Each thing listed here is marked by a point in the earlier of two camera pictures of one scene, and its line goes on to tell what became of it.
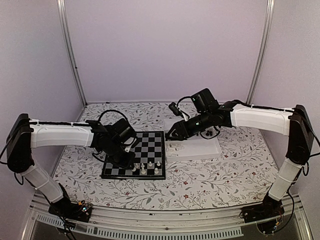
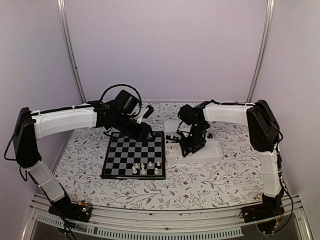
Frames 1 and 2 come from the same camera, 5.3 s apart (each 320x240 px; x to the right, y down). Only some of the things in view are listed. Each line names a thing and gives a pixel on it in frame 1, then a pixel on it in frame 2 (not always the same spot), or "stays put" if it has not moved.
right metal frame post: x=261 y=60 stays put
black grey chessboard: x=150 y=159 stays put
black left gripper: x=127 y=164 -> x=142 y=135
